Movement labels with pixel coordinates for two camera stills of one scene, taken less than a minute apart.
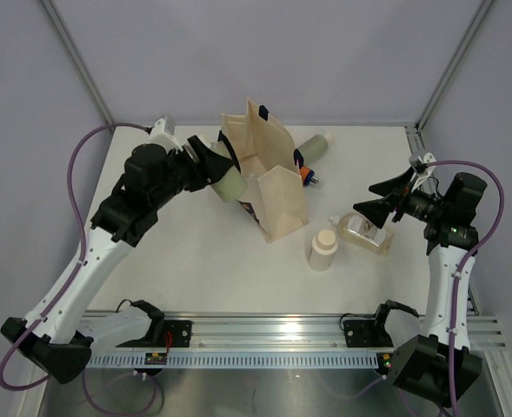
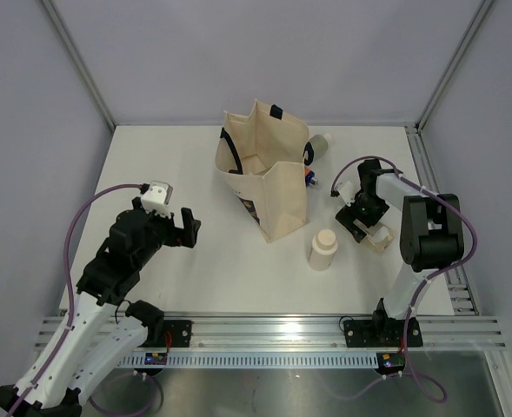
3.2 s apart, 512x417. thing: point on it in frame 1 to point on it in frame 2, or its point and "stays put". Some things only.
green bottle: x=313 y=148 stays put
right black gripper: x=377 y=210 to x=347 y=215
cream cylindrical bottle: x=324 y=247 stays put
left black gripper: x=212 y=164 to x=179 y=236
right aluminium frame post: x=482 y=12 stays put
